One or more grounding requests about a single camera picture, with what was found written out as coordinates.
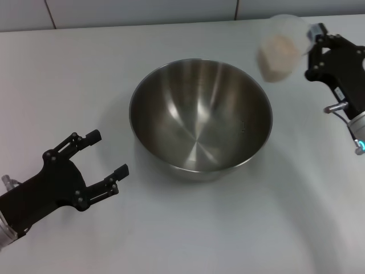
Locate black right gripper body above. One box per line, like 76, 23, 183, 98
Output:
304, 42, 365, 118

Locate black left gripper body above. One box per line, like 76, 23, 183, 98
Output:
0, 148, 89, 238

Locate white rice grains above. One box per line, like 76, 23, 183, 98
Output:
258, 34, 301, 83

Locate clear plastic cup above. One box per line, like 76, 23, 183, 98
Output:
257, 14, 314, 84

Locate stainless steel mixing bowl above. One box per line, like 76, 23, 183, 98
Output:
128, 58, 273, 183

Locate right gripper cable with plug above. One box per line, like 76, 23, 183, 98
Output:
323, 102, 360, 143

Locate gripper cable with plug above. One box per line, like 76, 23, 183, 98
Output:
323, 102, 360, 143
1, 175, 23, 191

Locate left gripper cable with plug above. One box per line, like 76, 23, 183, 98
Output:
1, 175, 23, 191

